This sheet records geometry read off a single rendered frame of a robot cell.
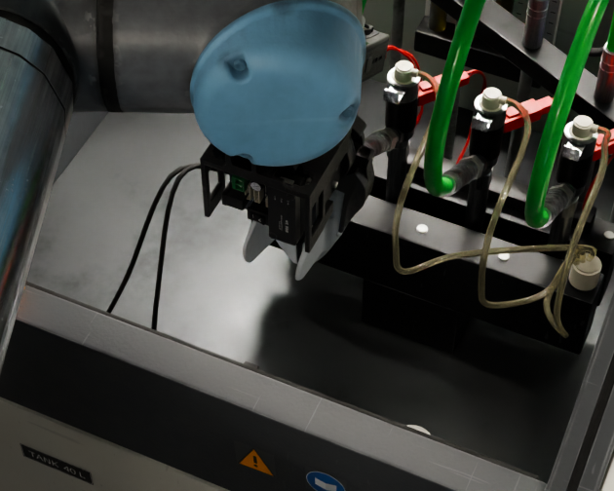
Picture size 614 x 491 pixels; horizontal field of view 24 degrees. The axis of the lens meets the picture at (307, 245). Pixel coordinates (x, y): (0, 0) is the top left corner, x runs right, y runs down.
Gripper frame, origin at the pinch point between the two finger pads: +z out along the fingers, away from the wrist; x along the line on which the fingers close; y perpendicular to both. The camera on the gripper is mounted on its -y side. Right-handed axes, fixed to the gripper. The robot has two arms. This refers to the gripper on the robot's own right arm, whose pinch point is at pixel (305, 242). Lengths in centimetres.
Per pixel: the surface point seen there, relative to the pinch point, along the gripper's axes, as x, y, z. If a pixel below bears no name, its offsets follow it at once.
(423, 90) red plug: -2.4, -30.1, 13.5
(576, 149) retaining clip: 12.5, -26.1, 10.6
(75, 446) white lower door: -27, -3, 49
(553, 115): 11.8, -16.6, -1.9
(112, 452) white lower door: -22, -3, 47
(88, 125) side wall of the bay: -43, -35, 40
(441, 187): 4.8, -14.5, 7.1
